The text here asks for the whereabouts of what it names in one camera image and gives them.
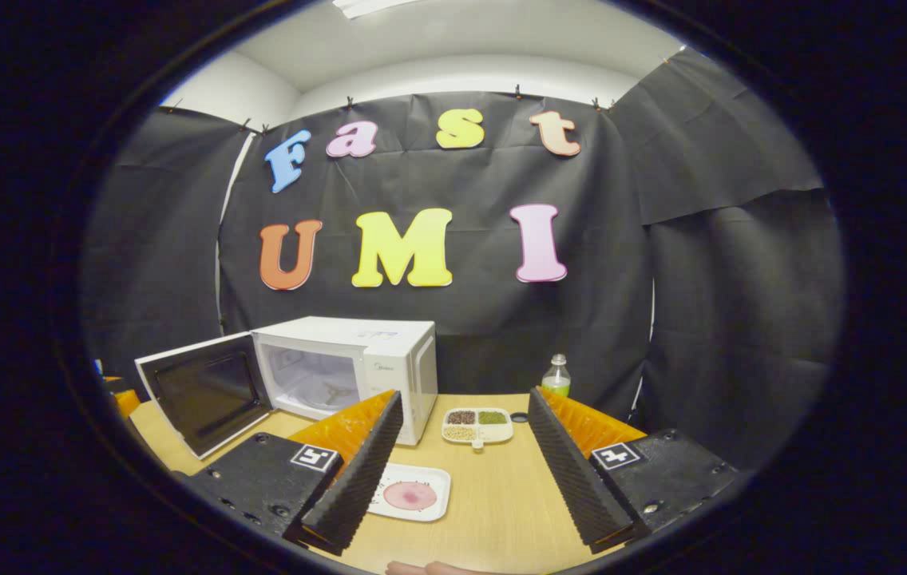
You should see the white divided dish with beans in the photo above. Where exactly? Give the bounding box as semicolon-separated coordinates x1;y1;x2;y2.
442;407;514;452

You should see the ceiling light panel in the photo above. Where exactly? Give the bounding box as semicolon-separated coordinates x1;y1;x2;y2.
332;0;422;20

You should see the black backdrop cloth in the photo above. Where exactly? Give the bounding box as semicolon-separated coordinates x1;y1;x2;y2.
82;48;846;472

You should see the white plate with pink food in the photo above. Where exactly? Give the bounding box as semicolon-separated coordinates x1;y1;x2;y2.
366;462;452;523

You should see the white microwave oven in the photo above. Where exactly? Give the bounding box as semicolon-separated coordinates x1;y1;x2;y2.
134;316;438;461

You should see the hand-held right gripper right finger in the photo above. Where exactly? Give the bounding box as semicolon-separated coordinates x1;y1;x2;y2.
528;387;742;555

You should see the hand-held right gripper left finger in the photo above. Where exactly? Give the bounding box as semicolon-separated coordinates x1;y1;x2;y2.
174;390;405;557

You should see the green drink bottle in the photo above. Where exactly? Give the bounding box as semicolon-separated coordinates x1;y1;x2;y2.
541;354;572;399

